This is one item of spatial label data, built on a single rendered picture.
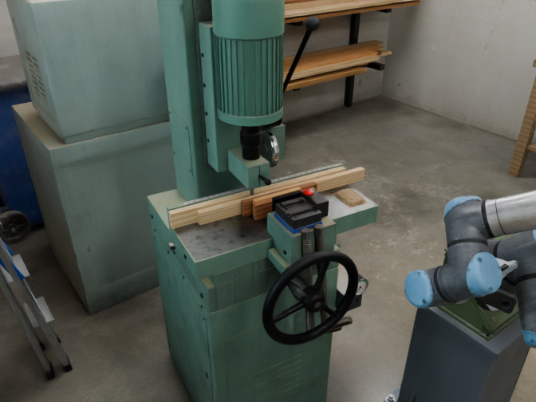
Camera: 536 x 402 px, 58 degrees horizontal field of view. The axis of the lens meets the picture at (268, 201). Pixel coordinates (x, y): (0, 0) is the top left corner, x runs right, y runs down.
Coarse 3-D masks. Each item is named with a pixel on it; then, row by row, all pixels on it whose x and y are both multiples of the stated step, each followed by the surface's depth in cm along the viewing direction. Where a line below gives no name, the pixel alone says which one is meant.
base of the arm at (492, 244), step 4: (488, 240) 153; (492, 240) 152; (496, 240) 150; (500, 240) 147; (488, 244) 149; (492, 244) 148; (496, 244) 146; (488, 248) 147; (492, 248) 146; (496, 248) 144; (492, 252) 145; (496, 252) 144; (496, 256) 143; (504, 280) 142; (508, 280) 142; (504, 284) 143; (508, 284) 143; (512, 284) 142; (500, 288) 145; (504, 288) 145; (508, 288) 144; (512, 288) 144; (508, 292) 145; (512, 292) 146
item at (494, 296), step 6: (492, 294) 123; (498, 294) 122; (504, 294) 122; (510, 294) 122; (480, 300) 125; (486, 300) 124; (492, 300) 123; (498, 300) 123; (504, 300) 122; (510, 300) 121; (516, 300) 121; (492, 306) 124; (498, 306) 123; (504, 306) 122; (510, 306) 121; (510, 312) 122
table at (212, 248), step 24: (360, 192) 155; (240, 216) 142; (336, 216) 143; (360, 216) 146; (192, 240) 132; (216, 240) 132; (240, 240) 132; (264, 240) 132; (192, 264) 126; (216, 264) 127; (240, 264) 131; (288, 264) 128
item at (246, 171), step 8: (232, 152) 141; (240, 152) 141; (232, 160) 141; (240, 160) 136; (248, 160) 136; (256, 160) 136; (264, 160) 136; (232, 168) 143; (240, 168) 137; (248, 168) 133; (256, 168) 134; (264, 168) 135; (240, 176) 139; (248, 176) 134; (256, 176) 135; (264, 176) 136; (248, 184) 135; (256, 184) 136; (264, 184) 138
